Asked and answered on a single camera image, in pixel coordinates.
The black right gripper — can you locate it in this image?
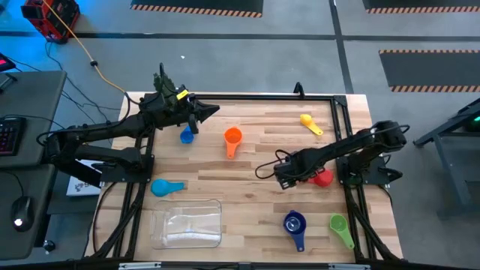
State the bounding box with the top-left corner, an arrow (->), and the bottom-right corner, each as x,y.
273,153 -> 314,191

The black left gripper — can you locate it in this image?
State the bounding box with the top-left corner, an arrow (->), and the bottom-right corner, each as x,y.
139,89 -> 221,135

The blue measuring cup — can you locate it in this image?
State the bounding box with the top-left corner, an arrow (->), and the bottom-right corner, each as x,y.
179,124 -> 196,145

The red measuring cup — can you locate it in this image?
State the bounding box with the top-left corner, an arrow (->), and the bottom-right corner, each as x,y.
307,168 -> 335,188

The orange measuring cup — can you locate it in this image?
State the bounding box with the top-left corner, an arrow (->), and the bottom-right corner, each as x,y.
223,126 -> 244,161

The navy measuring cup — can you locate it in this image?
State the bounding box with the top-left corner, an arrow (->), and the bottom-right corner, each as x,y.
283,209 -> 308,253

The green measuring cup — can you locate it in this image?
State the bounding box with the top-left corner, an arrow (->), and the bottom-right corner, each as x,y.
328,213 -> 356,251

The yellow measuring cup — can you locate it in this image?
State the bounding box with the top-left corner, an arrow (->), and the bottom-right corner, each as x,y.
299,113 -> 324,137

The teal measuring cup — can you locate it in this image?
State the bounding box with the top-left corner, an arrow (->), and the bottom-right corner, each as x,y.
150,178 -> 187,198

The clear plastic basket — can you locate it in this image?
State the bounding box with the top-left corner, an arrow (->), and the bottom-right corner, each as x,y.
149,198 -> 223,251

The black hazard-striped floor mat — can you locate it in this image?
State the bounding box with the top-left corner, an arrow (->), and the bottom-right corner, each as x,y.
378,49 -> 480,93
130,0 -> 264,19
361,0 -> 480,14

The white printed box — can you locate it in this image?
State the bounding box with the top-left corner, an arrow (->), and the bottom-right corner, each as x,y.
66,159 -> 103,197

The black metal stand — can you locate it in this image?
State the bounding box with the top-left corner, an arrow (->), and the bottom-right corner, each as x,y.
412,97 -> 480,218

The dark grey desk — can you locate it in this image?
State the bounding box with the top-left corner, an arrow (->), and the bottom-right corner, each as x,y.
0,70 -> 68,262

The red and black equipment case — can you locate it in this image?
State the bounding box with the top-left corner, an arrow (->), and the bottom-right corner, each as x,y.
20,0 -> 81,44

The black keyboard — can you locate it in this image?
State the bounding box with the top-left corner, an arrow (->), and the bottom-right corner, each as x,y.
0,116 -> 27,157

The black computer mouse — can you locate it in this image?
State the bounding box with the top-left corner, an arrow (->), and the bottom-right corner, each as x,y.
10,196 -> 35,233

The black device with red light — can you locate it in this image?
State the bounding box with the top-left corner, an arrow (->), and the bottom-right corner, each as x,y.
0,52 -> 17,72

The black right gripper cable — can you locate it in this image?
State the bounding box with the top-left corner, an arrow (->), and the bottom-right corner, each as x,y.
254,148 -> 290,180

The black aluminium table frame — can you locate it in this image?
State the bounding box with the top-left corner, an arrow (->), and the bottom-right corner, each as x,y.
84,93 -> 404,270

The silver metal bracket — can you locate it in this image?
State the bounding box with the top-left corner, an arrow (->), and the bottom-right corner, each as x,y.
118,262 -> 162,270
328,263 -> 371,270

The black floor cable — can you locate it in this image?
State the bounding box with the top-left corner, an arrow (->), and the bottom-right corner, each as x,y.
43,40 -> 123,113

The yellow extension cable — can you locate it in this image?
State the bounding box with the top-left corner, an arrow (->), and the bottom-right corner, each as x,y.
40,0 -> 131,95

